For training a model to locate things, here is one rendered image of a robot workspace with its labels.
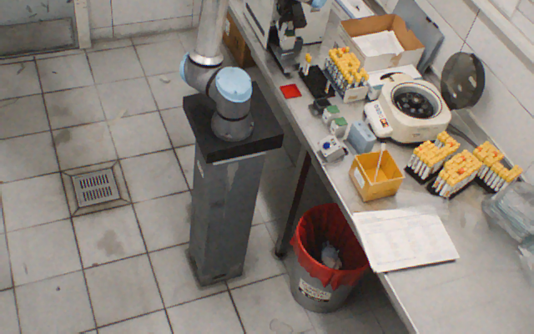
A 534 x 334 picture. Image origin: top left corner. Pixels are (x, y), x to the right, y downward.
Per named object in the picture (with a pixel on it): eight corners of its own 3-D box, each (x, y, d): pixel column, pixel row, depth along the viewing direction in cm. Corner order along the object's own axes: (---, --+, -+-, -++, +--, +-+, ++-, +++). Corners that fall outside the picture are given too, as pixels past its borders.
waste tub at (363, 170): (347, 173, 213) (354, 154, 206) (380, 166, 218) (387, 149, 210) (363, 203, 206) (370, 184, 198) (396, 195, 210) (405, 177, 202)
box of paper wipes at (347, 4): (325, 1, 283) (331, -22, 273) (346, -3, 287) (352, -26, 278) (349, 30, 270) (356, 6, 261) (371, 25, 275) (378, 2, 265)
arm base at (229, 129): (223, 147, 205) (223, 128, 198) (204, 118, 213) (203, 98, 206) (261, 133, 211) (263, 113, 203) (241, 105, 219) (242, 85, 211)
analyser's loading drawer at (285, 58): (264, 41, 253) (266, 32, 250) (279, 39, 256) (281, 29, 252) (284, 73, 242) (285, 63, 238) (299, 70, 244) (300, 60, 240)
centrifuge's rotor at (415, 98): (385, 99, 234) (390, 86, 228) (420, 97, 238) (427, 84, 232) (400, 129, 224) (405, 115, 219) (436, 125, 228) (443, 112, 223)
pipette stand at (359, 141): (342, 141, 223) (348, 123, 216) (357, 136, 226) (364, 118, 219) (357, 160, 218) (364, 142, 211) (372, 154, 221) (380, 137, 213)
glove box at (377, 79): (357, 85, 246) (363, 68, 238) (406, 77, 254) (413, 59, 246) (372, 106, 238) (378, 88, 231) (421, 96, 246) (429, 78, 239)
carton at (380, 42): (330, 48, 260) (338, 19, 248) (386, 39, 269) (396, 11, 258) (356, 85, 246) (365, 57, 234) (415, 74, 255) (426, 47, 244)
